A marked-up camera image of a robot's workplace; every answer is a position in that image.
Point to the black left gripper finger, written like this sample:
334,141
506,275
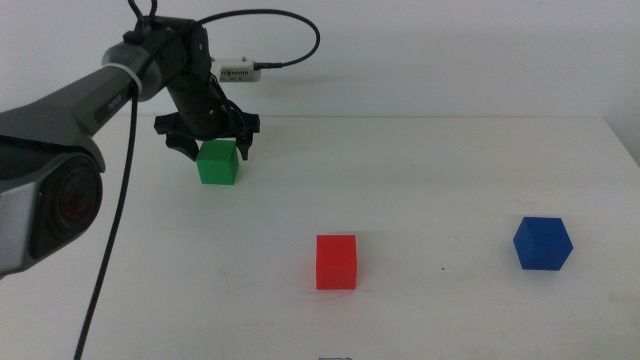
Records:
244,145
185,145

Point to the green cube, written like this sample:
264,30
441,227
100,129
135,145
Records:
217,162

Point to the red cube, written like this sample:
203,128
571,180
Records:
336,262

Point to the blue cube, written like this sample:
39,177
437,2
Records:
542,244

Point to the white zip tie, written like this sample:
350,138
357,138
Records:
131,77

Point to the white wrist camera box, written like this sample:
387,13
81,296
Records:
237,71

